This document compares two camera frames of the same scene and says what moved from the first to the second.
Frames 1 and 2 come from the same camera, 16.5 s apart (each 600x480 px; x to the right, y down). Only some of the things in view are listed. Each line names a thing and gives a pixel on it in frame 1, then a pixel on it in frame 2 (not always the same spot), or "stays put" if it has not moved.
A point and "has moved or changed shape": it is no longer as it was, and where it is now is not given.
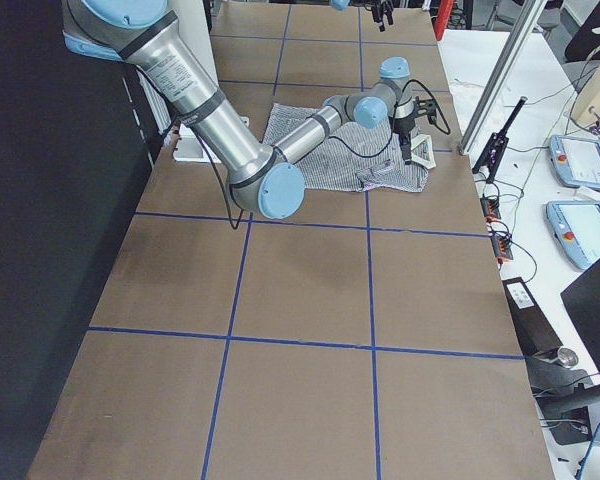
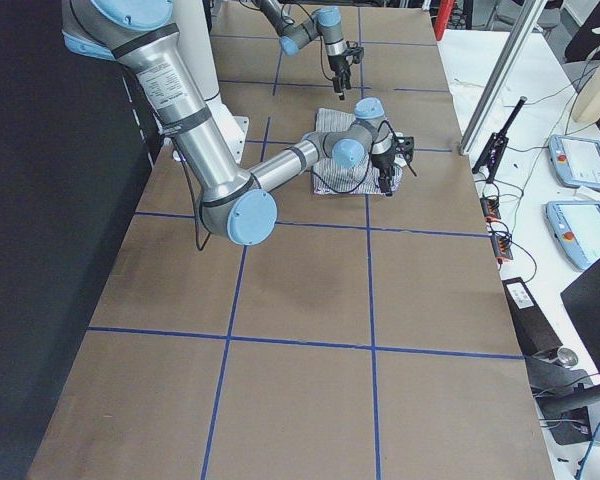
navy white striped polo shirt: (358, 159) has moved or changed shape
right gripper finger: (404, 142) → (384, 181)
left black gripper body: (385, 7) → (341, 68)
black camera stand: (494, 149) stays put
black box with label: (535, 333) stays put
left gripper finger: (376, 12) → (338, 88)
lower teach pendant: (584, 229) stays put
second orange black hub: (501, 247) stays put
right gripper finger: (408, 148) → (390, 183)
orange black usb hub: (490, 208) stays put
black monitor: (593, 303) stays put
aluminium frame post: (501, 75) stays put
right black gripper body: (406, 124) → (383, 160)
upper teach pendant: (583, 163) stays put
